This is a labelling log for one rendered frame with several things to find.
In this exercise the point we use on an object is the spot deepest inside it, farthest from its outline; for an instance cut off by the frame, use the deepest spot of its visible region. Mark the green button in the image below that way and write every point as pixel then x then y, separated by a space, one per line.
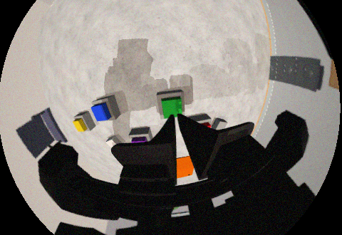
pixel 171 102

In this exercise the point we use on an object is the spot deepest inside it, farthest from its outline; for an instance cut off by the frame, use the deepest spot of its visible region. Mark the purple button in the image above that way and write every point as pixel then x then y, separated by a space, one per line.
pixel 141 134

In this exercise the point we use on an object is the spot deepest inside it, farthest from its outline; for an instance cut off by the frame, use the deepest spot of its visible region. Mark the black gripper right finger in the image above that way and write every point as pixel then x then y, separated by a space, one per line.
pixel 203 142

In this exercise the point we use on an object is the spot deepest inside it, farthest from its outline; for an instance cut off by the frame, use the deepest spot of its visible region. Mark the red button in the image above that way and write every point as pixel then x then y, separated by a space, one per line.
pixel 202 119

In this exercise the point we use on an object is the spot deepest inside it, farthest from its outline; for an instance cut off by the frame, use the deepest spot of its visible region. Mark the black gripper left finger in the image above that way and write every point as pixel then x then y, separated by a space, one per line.
pixel 160 150

